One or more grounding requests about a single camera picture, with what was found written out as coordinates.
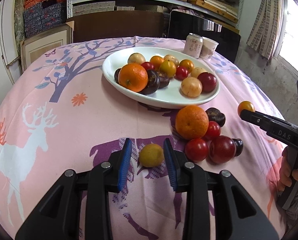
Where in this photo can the marble pattern panel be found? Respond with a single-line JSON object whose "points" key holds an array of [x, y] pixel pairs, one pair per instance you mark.
{"points": [[19, 17]]}

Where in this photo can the red cherry tomato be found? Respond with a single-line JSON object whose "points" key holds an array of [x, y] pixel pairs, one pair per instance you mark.
{"points": [[181, 73], [147, 66], [196, 150], [213, 130]]}

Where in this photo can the small orange tangerine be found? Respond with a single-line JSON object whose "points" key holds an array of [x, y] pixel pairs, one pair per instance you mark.
{"points": [[186, 64], [157, 60]]}

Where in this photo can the brick pattern curtain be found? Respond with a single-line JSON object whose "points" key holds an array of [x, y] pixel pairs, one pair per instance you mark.
{"points": [[263, 22]]}

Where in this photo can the brown wooden board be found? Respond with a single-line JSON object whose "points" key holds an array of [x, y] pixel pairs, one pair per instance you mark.
{"points": [[114, 26]]}

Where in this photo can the yellow orange round fruit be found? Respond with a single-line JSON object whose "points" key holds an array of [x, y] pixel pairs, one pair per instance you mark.
{"points": [[167, 68]]}

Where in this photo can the pink tree print tablecloth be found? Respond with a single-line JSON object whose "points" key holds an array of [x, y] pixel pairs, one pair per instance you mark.
{"points": [[64, 130]]}

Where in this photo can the dull yellow round fruit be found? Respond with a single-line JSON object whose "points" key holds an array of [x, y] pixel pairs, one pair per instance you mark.
{"points": [[151, 155]]}

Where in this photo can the white oval plate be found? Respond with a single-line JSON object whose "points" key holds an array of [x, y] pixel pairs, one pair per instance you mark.
{"points": [[168, 97]]}

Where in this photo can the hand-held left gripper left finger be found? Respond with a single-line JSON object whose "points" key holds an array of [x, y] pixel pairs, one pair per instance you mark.
{"points": [[125, 165]]}

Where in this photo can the white door panel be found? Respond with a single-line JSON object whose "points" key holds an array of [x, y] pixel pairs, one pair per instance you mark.
{"points": [[9, 42]]}

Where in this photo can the red plum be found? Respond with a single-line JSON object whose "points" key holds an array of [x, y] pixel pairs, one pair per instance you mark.
{"points": [[207, 82], [222, 149]]}

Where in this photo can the large orange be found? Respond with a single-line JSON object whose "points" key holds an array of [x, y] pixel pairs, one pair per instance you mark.
{"points": [[191, 122], [133, 77]]}

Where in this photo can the purple mangosteen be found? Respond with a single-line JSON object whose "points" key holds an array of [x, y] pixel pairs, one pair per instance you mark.
{"points": [[215, 115], [238, 146], [116, 76], [164, 80], [152, 82]]}

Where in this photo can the bright window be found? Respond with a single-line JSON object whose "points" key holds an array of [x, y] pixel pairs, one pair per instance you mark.
{"points": [[294, 30]]}

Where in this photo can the stack of blue patterned boxes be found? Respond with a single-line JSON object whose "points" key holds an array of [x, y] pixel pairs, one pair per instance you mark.
{"points": [[44, 20]]}

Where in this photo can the person's right hand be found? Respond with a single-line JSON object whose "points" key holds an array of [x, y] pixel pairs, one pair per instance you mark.
{"points": [[285, 172]]}

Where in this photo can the wooden picture frame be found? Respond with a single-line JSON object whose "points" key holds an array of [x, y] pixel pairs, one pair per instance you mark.
{"points": [[44, 45]]}

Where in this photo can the small orange kumquat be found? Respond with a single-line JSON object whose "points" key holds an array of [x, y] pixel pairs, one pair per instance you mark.
{"points": [[246, 105]]}

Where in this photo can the printed paper cup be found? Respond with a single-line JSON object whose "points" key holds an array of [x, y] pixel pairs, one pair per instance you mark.
{"points": [[208, 48]]}

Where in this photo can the orange patterned box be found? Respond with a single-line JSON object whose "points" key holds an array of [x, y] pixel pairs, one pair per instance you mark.
{"points": [[39, 1]]}

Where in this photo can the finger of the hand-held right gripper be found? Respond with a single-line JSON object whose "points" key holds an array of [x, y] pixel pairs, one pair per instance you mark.
{"points": [[256, 118]]}

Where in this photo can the tan round fruit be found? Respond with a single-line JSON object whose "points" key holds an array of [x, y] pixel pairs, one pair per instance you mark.
{"points": [[191, 87], [198, 71], [136, 58], [171, 59]]}

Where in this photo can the white drink can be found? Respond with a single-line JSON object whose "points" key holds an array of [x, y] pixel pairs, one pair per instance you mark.
{"points": [[193, 45]]}

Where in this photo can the black glossy panel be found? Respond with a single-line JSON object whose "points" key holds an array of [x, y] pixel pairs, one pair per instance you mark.
{"points": [[183, 25]]}

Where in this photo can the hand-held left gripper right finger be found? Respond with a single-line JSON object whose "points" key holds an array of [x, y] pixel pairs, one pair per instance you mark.
{"points": [[170, 165]]}

